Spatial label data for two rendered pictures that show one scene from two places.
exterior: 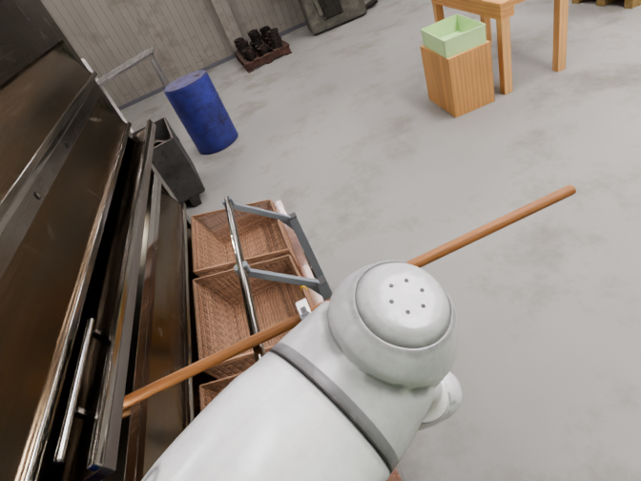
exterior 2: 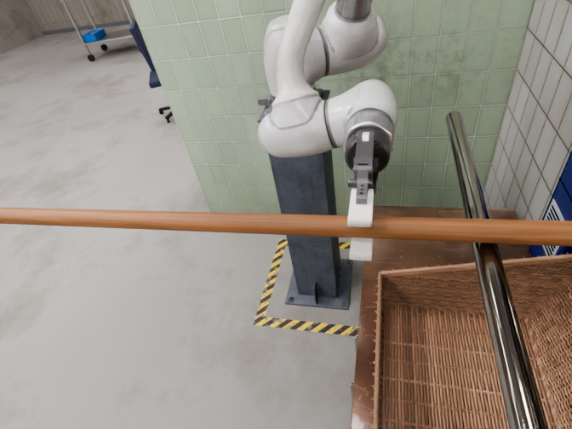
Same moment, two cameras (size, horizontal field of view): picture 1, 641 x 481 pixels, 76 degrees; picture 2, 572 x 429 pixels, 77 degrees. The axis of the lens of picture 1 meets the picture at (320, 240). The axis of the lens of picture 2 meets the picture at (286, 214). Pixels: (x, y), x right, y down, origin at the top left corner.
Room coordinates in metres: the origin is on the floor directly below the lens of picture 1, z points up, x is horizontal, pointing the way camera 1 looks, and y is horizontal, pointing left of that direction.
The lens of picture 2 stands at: (1.12, 0.15, 1.54)
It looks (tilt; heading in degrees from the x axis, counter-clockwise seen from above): 41 degrees down; 202
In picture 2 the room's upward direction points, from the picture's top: 12 degrees counter-clockwise
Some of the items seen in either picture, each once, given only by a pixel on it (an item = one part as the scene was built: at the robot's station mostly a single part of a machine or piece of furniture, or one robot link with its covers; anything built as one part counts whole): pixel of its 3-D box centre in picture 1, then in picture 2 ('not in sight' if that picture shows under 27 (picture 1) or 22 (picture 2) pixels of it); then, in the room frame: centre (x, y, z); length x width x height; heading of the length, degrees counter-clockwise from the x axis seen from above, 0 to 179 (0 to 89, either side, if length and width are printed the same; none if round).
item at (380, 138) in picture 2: not in sight; (366, 161); (0.60, 0.11, 1.19); 0.09 x 0.07 x 0.08; 2
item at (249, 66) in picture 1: (258, 44); not in sight; (8.76, -0.45, 0.25); 1.37 x 0.95 x 0.49; 2
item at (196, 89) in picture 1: (202, 113); not in sight; (5.43, 0.71, 0.44); 0.60 x 0.59 x 0.88; 1
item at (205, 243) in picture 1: (241, 240); not in sight; (1.94, 0.40, 0.72); 0.56 x 0.49 x 0.28; 1
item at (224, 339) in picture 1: (258, 313); not in sight; (1.35, 0.39, 0.72); 0.56 x 0.49 x 0.28; 3
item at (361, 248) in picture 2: not in sight; (362, 240); (0.76, 0.11, 1.16); 0.07 x 0.03 x 0.01; 2
